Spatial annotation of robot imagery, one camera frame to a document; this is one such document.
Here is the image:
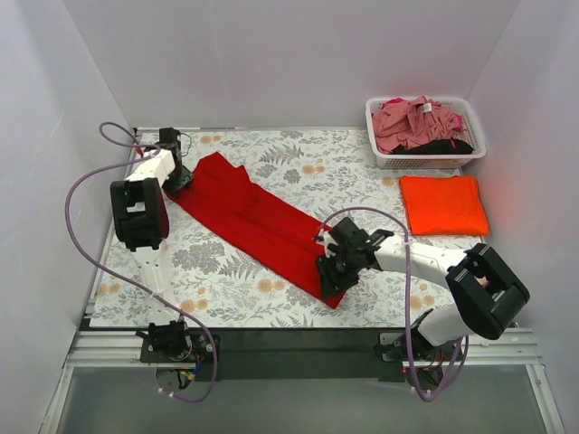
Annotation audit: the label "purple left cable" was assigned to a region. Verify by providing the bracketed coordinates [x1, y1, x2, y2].
[64, 120, 223, 404]

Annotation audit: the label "black garment in basket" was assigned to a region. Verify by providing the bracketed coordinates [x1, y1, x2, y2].
[392, 138, 474, 156]

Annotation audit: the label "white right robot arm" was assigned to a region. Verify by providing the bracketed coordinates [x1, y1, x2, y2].
[315, 217, 530, 360]

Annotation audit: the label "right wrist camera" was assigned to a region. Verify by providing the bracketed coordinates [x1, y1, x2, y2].
[313, 230, 339, 257]

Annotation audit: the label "folded orange t shirt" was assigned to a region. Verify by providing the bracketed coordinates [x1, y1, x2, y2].
[399, 175, 489, 237]

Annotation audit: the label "red t shirt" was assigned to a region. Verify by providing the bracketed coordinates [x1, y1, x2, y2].
[169, 153, 324, 300]

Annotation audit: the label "aluminium frame rail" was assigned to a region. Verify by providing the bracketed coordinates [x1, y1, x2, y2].
[42, 328, 564, 433]

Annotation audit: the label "white plastic laundry basket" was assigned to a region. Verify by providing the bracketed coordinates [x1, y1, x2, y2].
[365, 95, 487, 169]

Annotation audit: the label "pink garments in basket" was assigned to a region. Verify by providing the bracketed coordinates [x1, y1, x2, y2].
[371, 96, 463, 154]

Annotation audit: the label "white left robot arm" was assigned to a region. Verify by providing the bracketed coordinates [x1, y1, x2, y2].
[109, 127, 194, 362]

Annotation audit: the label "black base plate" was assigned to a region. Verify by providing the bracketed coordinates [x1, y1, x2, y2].
[136, 326, 408, 382]

